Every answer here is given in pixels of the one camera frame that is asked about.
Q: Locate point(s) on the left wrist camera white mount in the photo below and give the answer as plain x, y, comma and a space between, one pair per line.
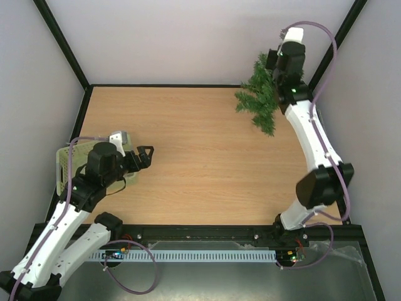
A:
119, 139

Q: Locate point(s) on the small green christmas tree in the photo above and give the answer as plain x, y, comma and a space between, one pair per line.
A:
255, 96

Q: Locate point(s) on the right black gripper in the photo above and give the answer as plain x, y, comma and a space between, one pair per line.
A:
271, 59

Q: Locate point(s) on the light blue slotted cable duct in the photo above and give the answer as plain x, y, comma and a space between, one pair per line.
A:
191, 256

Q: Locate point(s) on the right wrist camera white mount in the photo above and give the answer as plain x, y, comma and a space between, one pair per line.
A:
292, 34

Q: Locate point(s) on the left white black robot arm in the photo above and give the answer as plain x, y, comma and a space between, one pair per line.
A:
51, 261

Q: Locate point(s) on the light green plastic basket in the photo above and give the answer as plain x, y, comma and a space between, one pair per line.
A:
79, 158

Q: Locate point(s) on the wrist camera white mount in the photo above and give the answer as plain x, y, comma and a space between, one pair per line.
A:
292, 34
119, 139

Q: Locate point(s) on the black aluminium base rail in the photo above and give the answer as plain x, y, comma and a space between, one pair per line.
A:
259, 236

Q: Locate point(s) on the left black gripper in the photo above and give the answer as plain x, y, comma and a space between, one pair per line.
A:
146, 162

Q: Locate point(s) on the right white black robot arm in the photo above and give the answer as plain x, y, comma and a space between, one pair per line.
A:
328, 176

